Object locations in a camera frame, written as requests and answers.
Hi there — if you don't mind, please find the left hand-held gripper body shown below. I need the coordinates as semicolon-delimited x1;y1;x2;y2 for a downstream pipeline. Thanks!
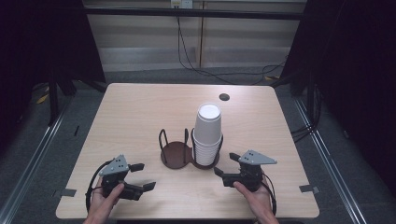
98;154;145;202

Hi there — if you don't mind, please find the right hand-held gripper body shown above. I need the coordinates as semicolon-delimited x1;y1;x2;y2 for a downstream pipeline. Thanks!
222;149;278;192

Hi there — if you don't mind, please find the stack of white paper cups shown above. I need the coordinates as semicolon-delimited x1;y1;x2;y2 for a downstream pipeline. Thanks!
191;103;224;167

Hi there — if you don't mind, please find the dark wire double cup holder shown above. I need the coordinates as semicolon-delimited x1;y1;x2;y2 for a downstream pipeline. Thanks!
158;127;224;171

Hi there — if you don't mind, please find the person's left hand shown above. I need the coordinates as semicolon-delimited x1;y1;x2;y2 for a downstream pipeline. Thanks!
83;178;126;224

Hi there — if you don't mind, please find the person's right hand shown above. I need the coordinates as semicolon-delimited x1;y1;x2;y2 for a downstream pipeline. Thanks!
233;181;280;224

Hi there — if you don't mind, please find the grey tape strip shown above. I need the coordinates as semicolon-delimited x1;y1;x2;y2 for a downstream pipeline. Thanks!
51;188;78;198
299;184;320;194

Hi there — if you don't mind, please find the black metal stand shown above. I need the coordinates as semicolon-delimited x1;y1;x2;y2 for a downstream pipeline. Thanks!
47;69;61;127

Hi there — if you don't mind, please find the black curtain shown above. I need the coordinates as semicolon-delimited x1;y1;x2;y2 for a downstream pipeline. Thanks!
0;0;107;153
270;0;396;190

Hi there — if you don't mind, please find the black horizontal bar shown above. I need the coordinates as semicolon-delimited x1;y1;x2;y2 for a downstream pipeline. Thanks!
83;7;308;21

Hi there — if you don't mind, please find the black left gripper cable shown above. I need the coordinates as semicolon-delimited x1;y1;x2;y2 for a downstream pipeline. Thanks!
85;160;115;213

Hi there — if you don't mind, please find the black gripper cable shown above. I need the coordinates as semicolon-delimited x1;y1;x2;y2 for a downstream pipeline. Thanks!
85;160;115;213
261;172;278;217

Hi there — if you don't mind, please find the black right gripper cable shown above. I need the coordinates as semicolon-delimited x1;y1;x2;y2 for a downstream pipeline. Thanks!
261;172;278;217

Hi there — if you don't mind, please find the bundle of black floor cables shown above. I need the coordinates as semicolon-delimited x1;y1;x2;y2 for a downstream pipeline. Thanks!
290;83;324;145

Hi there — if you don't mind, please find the metal floor rail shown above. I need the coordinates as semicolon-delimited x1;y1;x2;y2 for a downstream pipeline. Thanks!
292;96;372;224
0;99;74;224

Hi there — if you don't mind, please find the black wall cable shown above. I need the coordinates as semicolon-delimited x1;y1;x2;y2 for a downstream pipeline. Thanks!
176;15;288;86

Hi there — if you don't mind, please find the white wall socket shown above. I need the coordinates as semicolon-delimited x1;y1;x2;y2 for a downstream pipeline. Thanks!
170;0;194;9

